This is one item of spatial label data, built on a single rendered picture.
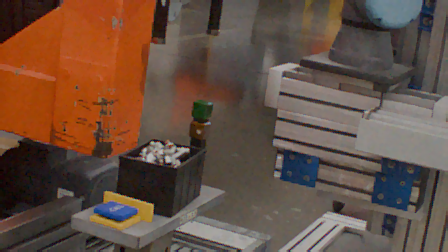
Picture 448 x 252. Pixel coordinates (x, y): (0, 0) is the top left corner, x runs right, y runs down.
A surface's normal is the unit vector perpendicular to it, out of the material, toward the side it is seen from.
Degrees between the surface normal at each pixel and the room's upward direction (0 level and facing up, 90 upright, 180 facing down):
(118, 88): 90
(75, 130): 90
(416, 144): 90
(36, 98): 90
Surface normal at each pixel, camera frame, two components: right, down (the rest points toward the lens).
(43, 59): -0.42, 0.15
